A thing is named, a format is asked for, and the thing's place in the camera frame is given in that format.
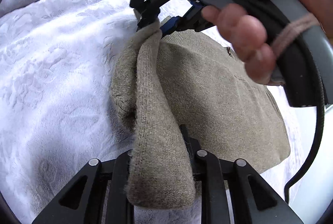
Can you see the olive brown knit sweater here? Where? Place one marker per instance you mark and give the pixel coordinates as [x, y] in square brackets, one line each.
[161, 82]

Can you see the right hand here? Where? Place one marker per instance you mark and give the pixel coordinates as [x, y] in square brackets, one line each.
[248, 35]

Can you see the lavender floral blanket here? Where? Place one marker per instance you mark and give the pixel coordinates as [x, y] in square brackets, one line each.
[56, 63]

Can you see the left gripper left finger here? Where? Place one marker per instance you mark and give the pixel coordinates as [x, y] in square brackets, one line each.
[94, 194]

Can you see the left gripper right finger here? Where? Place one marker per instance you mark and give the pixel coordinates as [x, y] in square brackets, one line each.
[233, 192]

